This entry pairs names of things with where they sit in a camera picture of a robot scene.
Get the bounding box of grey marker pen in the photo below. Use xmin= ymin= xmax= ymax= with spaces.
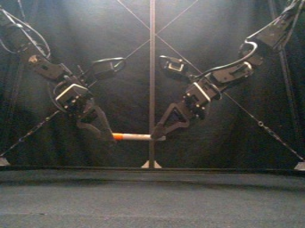
xmin=112 ymin=133 xmax=167 ymax=142

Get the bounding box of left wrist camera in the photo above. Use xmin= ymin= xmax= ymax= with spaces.
xmin=90 ymin=56 xmax=127 ymax=80

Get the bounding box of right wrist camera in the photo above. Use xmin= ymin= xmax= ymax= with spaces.
xmin=158 ymin=54 xmax=191 ymax=82

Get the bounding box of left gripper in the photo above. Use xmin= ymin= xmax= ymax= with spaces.
xmin=52 ymin=83 xmax=116 ymax=143

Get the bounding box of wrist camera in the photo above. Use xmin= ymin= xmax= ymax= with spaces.
xmin=90 ymin=56 xmax=127 ymax=80
xmin=158 ymin=54 xmax=191 ymax=82

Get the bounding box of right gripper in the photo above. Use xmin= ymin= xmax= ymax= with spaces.
xmin=148 ymin=81 xmax=223 ymax=141

